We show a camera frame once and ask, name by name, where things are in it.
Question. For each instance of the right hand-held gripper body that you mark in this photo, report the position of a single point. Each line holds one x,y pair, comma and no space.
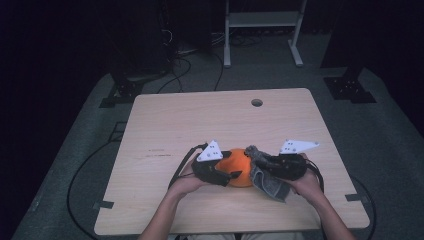
288,166

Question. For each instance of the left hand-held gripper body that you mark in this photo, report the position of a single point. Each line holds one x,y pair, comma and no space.
208,173

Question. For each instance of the orange round fruit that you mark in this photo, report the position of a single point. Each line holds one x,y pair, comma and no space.
238,166

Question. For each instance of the grey fluffy cloth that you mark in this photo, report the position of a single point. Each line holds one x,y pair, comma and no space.
268,186

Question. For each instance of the person's left hand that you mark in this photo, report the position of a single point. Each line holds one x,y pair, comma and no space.
186,185

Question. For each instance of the person's right hand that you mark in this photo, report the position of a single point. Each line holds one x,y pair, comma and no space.
306,188

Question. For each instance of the black tape strip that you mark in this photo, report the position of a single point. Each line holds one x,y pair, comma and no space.
104,204
352,197

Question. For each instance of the black stand base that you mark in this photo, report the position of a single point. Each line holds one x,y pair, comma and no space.
126,91
350,88

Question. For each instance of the white metal stand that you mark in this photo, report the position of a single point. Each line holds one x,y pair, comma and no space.
263,19

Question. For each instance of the dark equipment cabinet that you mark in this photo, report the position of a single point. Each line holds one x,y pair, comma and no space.
140,40

